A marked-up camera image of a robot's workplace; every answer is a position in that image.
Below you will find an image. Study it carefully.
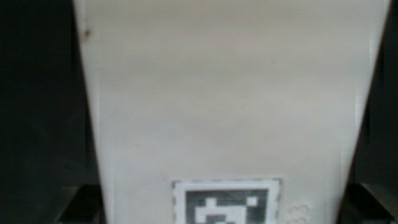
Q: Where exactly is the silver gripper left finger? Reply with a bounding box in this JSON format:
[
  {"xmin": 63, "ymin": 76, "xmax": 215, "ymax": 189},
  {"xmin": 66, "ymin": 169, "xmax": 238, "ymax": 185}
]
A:
[{"xmin": 55, "ymin": 185, "xmax": 107, "ymax": 224}]

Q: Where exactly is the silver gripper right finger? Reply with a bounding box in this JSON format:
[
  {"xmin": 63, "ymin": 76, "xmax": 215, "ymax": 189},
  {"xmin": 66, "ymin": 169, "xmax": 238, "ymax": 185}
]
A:
[{"xmin": 349, "ymin": 183, "xmax": 398, "ymax": 224}]

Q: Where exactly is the small white tagged block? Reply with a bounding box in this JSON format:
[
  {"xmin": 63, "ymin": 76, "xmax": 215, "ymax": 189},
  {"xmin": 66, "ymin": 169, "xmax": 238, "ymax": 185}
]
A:
[{"xmin": 73, "ymin": 0, "xmax": 393, "ymax": 224}]

